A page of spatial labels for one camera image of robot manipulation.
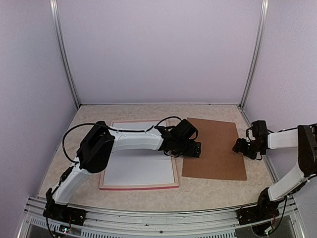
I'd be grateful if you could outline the aluminium corner post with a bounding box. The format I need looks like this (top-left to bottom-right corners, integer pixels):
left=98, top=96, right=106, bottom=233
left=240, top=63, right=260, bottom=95
left=239, top=0, right=269, bottom=110
left=50, top=0, right=81, bottom=110

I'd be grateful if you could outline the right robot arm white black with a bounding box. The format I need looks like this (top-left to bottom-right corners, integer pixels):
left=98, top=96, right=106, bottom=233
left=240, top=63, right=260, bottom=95
left=232, top=120, right=317, bottom=220

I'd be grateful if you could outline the wooden picture frame pink edge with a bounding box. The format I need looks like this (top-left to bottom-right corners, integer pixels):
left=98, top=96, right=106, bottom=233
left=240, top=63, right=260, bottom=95
left=99, top=119, right=180, bottom=191

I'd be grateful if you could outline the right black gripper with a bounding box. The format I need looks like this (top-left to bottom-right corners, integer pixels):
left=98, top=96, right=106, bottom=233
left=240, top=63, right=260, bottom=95
left=233, top=138, right=264, bottom=160

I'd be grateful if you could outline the brown cardboard backing board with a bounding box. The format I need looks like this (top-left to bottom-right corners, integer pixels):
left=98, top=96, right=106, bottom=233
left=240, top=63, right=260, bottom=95
left=182, top=118, right=247, bottom=181

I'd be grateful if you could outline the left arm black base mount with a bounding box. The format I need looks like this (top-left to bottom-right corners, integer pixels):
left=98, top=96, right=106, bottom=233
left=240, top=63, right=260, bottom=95
left=43, top=204, right=87, bottom=226

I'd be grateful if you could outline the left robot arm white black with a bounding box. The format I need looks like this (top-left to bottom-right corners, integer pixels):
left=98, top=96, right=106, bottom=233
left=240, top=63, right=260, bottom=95
left=45, top=119, right=202, bottom=221

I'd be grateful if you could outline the front aluminium rail base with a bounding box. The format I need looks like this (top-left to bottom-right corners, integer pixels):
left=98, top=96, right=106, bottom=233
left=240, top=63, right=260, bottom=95
left=15, top=197, right=308, bottom=238

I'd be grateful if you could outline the left aluminium corner post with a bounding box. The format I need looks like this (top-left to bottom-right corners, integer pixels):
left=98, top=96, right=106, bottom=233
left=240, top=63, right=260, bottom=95
left=50, top=0, right=81, bottom=110

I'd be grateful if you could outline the right aluminium corner post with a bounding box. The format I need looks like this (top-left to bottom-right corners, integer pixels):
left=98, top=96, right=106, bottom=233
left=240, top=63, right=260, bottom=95
left=239, top=0, right=269, bottom=110

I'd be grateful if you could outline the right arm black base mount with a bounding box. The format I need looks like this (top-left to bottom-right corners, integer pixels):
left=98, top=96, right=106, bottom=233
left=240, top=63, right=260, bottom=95
left=236, top=205, right=280, bottom=226

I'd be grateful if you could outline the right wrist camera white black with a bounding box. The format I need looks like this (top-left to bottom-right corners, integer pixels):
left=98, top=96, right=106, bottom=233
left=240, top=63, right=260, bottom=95
left=246, top=120, right=268, bottom=140

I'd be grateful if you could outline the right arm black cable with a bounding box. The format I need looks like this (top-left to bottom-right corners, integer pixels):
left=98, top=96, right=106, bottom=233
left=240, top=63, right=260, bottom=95
left=267, top=126, right=317, bottom=134

